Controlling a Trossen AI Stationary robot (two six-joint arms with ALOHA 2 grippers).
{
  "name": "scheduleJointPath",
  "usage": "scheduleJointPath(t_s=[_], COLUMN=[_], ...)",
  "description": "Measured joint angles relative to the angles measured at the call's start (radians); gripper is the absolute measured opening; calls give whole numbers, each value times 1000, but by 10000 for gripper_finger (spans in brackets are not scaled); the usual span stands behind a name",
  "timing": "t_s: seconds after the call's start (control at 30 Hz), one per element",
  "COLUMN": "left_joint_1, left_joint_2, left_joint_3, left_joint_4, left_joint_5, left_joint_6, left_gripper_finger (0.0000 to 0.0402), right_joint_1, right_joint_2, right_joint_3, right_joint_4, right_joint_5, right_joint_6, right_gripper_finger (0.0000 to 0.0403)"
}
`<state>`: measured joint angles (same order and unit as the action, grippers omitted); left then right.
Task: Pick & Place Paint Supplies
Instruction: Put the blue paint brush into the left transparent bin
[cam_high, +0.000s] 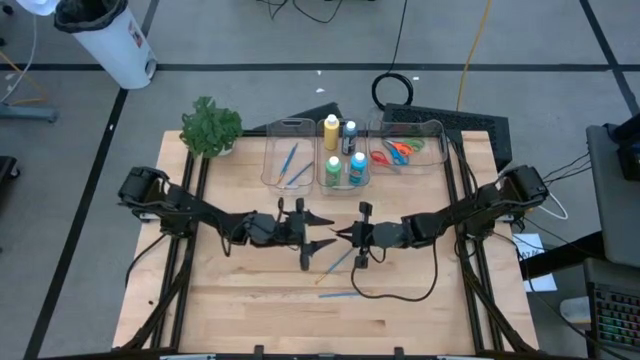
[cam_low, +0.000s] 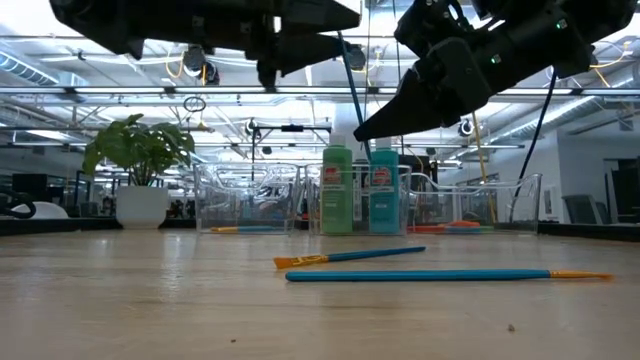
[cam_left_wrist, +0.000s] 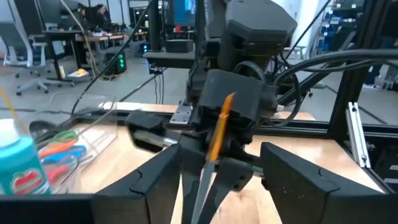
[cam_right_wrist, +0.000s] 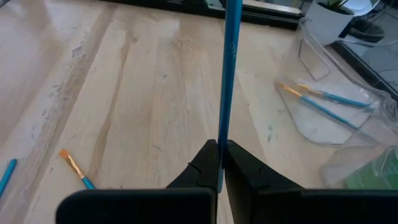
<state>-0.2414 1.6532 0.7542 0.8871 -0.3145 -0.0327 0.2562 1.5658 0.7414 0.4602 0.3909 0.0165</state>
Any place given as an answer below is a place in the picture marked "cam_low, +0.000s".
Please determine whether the green paint bottle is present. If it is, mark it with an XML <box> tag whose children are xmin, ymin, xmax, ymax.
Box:
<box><xmin>319</xmin><ymin>134</ymin><xmax>355</xmax><ymax>236</ymax></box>

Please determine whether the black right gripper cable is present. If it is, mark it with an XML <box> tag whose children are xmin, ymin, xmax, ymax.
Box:
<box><xmin>513</xmin><ymin>67</ymin><xmax>559</xmax><ymax>197</ymax></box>

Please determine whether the black monitor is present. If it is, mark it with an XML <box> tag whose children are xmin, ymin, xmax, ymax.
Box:
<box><xmin>10</xmin><ymin>172</ymin><xmax>64</xmax><ymax>202</ymax></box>

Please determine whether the clear narrow plastic bin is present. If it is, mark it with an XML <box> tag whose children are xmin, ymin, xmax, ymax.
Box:
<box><xmin>303</xmin><ymin>163</ymin><xmax>414</xmax><ymax>237</ymax></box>
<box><xmin>193</xmin><ymin>162</ymin><xmax>303</xmax><ymax>236</ymax></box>

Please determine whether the black stand frame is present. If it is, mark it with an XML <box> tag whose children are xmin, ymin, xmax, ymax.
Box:
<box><xmin>251</xmin><ymin>124</ymin><xmax>334</xmax><ymax>167</ymax></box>

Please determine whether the white rounded object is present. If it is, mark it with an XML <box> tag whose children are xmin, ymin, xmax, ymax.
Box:
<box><xmin>0</xmin><ymin>201</ymin><xmax>70</xmax><ymax>222</ymax></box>

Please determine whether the black cable loop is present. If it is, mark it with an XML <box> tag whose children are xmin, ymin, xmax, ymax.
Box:
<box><xmin>0</xmin><ymin>191</ymin><xmax>36</xmax><ymax>220</ymax></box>

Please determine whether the yellow cable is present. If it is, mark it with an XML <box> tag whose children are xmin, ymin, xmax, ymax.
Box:
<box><xmin>469</xmin><ymin>112</ymin><xmax>499</xmax><ymax>225</ymax></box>

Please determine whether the dark blue paint bottle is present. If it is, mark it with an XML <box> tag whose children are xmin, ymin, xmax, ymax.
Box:
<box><xmin>352</xmin><ymin>159</ymin><xmax>371</xmax><ymax>234</ymax></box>

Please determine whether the clear wide plastic bin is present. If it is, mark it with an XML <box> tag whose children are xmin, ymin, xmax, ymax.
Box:
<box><xmin>407</xmin><ymin>172</ymin><xmax>544</xmax><ymax>236</ymax></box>

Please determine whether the black cabinet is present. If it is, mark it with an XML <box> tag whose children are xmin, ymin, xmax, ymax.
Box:
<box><xmin>602</xmin><ymin>158</ymin><xmax>640</xmax><ymax>225</ymax></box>

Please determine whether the green potted plant white pot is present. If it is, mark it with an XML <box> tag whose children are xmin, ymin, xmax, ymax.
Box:
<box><xmin>81</xmin><ymin>112</ymin><xmax>197</xmax><ymax>231</ymax></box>

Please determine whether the light blue paint bottle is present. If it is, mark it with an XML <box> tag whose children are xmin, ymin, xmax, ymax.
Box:
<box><xmin>368</xmin><ymin>137</ymin><xmax>401</xmax><ymax>236</ymax></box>

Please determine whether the black screen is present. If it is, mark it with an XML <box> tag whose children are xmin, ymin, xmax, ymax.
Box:
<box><xmin>399</xmin><ymin>152</ymin><xmax>427</xmax><ymax>174</ymax></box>

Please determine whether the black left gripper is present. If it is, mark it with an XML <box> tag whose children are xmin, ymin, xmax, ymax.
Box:
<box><xmin>192</xmin><ymin>0</ymin><xmax>361</xmax><ymax>87</ymax></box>

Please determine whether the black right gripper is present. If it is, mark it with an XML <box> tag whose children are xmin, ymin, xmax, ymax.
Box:
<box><xmin>353</xmin><ymin>0</ymin><xmax>494</xmax><ymax>142</ymax></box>

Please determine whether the black hanging cable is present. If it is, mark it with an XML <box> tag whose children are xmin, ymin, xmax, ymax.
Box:
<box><xmin>360</xmin><ymin>0</ymin><xmax>374</xmax><ymax>154</ymax></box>

